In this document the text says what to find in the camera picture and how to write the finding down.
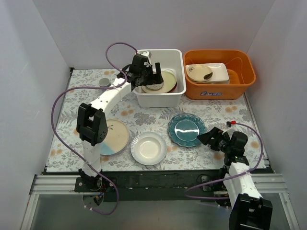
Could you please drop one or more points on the orange plastic bin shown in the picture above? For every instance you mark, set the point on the orange plastic bin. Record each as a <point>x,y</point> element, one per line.
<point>238,66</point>

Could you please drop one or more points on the cream plate with flower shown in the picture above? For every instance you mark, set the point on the cream plate with flower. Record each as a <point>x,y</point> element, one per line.
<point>199,72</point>

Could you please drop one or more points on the white rectangular dish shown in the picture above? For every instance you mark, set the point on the white rectangular dish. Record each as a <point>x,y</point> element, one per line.
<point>220,74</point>

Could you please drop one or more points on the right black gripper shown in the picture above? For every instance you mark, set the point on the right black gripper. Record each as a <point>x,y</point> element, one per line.
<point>215,140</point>

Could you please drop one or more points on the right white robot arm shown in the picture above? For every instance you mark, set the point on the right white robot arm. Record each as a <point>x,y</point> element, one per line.
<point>250,211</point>

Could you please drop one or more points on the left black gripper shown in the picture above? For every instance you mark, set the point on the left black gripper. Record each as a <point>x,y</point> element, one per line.
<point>148,74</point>

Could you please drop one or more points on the beige and blue plate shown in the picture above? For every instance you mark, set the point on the beige and blue plate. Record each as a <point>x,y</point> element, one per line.
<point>117,138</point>

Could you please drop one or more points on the white plastic bin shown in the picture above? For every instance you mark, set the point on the white plastic bin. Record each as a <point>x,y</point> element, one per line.
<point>170,60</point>

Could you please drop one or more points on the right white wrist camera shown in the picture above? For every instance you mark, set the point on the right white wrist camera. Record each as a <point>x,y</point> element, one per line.
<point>231,128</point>

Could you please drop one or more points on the white scalloped plate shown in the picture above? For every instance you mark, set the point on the white scalloped plate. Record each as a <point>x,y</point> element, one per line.
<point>148,148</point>

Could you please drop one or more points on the grey speckled small plate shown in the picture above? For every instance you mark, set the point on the grey speckled small plate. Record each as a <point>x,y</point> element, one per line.
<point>154,87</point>

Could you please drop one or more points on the floral table mat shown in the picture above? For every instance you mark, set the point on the floral table mat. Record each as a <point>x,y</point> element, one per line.
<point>66,147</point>

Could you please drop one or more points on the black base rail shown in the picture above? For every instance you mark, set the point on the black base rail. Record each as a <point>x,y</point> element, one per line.
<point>154,185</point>

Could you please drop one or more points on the red lacquer plate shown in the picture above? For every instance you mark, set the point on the red lacquer plate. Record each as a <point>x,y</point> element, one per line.
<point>175,86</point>

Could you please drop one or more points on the teal embossed plate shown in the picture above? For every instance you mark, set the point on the teal embossed plate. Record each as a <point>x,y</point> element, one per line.
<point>183,130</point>

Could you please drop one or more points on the grey ceramic cup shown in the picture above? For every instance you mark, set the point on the grey ceramic cup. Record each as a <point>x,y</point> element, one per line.
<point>104,82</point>

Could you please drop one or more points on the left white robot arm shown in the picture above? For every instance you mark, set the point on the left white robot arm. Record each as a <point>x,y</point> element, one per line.
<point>91,120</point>

